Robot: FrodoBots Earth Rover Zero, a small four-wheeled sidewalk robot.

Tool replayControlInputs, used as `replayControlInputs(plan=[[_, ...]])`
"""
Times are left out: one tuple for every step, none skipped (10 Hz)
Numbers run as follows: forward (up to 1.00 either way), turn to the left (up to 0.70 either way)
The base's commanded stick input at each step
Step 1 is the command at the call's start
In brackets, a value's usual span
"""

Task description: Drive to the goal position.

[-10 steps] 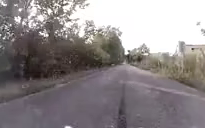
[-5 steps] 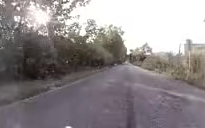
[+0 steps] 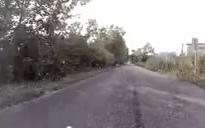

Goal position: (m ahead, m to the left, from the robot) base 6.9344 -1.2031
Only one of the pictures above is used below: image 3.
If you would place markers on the grey asphalt road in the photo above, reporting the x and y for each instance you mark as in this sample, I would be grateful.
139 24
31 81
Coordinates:
100 100

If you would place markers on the road sign on pole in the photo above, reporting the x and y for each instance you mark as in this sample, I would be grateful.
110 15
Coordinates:
195 45

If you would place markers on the row of trees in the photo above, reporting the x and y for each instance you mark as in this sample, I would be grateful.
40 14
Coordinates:
40 50

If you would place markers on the distant clump of trees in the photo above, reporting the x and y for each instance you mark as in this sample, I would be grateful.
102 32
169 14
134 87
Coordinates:
141 53

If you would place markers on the overgrown weeds and bushes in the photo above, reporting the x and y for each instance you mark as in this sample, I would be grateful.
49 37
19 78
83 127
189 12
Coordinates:
186 66

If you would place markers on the dry grass verge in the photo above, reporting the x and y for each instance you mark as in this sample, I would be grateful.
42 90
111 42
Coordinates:
13 91

